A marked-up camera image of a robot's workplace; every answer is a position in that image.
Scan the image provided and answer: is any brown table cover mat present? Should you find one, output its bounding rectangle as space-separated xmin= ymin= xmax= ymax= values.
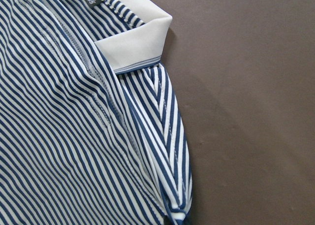
xmin=152 ymin=0 xmax=315 ymax=225

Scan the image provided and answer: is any navy white striped polo shirt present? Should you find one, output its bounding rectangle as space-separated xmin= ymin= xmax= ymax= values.
xmin=0 ymin=0 xmax=192 ymax=225

